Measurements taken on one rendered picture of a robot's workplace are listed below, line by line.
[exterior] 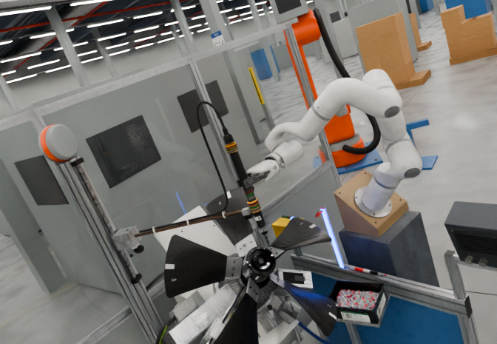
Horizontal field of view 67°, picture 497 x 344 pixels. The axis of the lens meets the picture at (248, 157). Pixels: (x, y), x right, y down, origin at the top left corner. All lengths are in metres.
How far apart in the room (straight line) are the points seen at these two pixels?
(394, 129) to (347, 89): 0.29
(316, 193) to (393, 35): 6.78
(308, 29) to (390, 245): 3.84
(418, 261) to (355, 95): 1.05
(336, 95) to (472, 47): 9.11
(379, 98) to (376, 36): 7.98
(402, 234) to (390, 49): 7.56
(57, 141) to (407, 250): 1.66
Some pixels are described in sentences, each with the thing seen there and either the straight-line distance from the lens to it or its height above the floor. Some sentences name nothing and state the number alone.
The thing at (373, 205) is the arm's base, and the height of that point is 1.07.
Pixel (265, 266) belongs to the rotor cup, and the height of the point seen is 1.20.
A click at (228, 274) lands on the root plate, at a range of 1.52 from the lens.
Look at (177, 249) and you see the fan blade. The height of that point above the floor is 1.38.
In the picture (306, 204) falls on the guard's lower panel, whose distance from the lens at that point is 2.74.
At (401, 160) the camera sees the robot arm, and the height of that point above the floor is 1.33.
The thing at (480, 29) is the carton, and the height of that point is 0.61.
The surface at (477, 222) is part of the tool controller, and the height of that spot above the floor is 1.23.
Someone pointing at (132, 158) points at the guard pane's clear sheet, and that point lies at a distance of 2.00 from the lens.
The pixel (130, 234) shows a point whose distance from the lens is 1.74.
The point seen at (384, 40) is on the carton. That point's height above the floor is 1.15.
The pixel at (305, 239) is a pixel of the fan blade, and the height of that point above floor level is 1.17.
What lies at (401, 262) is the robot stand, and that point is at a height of 0.79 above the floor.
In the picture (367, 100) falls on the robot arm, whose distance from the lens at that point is 1.39.
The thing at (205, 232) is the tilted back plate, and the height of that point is 1.26.
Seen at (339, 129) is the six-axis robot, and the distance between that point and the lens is 5.34.
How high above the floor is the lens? 1.96
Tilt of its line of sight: 15 degrees down
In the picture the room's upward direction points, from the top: 21 degrees counter-clockwise
